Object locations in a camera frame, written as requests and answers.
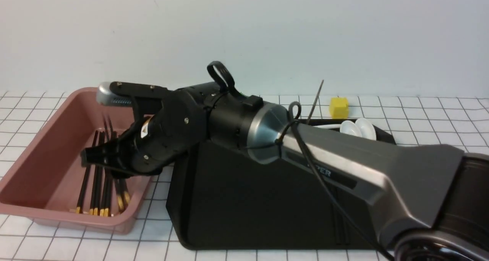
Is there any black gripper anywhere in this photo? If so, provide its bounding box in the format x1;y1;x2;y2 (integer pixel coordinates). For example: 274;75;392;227
80;81;220;176

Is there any black gold-tipped chopstick in bin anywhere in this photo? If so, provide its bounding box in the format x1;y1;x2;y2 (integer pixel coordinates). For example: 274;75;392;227
94;132;106;216
75;130;99;215
99;131;115;216
89;131;104;215
104;132;117;217

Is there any yellow cube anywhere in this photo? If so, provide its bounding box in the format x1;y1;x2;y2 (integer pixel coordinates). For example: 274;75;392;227
329;97;349;119

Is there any white ceramic spoon far right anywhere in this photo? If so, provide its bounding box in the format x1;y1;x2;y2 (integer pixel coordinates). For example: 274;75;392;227
355;118;377;141

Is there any black plastic tray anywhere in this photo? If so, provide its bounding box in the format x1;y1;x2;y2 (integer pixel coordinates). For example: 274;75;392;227
166;141;371;250

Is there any pink plastic bin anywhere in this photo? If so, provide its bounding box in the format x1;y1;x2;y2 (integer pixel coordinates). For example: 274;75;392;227
0;87;152;234

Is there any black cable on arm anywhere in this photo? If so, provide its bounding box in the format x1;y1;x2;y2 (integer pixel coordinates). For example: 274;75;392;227
207;61;394;261

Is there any white ceramic spoon centre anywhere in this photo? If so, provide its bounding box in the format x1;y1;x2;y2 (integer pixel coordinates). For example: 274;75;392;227
314;125;341;129

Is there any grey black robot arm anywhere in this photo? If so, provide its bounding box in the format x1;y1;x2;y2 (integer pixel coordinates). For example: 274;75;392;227
81;82;488;261

